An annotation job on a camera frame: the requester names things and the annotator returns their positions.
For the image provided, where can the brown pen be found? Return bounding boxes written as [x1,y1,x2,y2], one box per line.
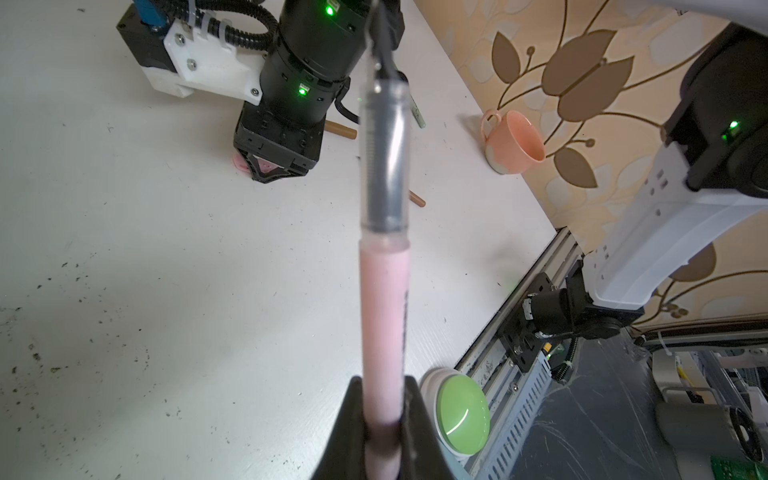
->
[323,119,427,209]

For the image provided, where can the green push button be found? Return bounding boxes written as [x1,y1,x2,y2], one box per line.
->
[420,368,491,460]

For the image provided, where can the pink pen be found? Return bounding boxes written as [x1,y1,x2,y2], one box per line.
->
[359,1,410,479]

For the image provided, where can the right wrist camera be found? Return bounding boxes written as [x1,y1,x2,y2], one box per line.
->
[117,1,265,106]

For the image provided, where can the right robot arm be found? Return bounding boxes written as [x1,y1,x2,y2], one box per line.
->
[243,1,767,389]

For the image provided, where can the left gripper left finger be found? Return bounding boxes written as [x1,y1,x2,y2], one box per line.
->
[311,376,366,480]

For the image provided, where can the green pen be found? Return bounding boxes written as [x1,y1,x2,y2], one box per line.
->
[410,99,426,129]

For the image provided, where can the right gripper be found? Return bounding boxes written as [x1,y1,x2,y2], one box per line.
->
[233,1,405,183]

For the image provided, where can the pink cup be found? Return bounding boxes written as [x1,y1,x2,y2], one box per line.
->
[480,109,546,175]

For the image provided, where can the pink pen cap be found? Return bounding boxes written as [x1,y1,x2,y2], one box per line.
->
[232,151,251,176]

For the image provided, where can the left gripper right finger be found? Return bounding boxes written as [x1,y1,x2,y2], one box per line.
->
[398,376,453,480]

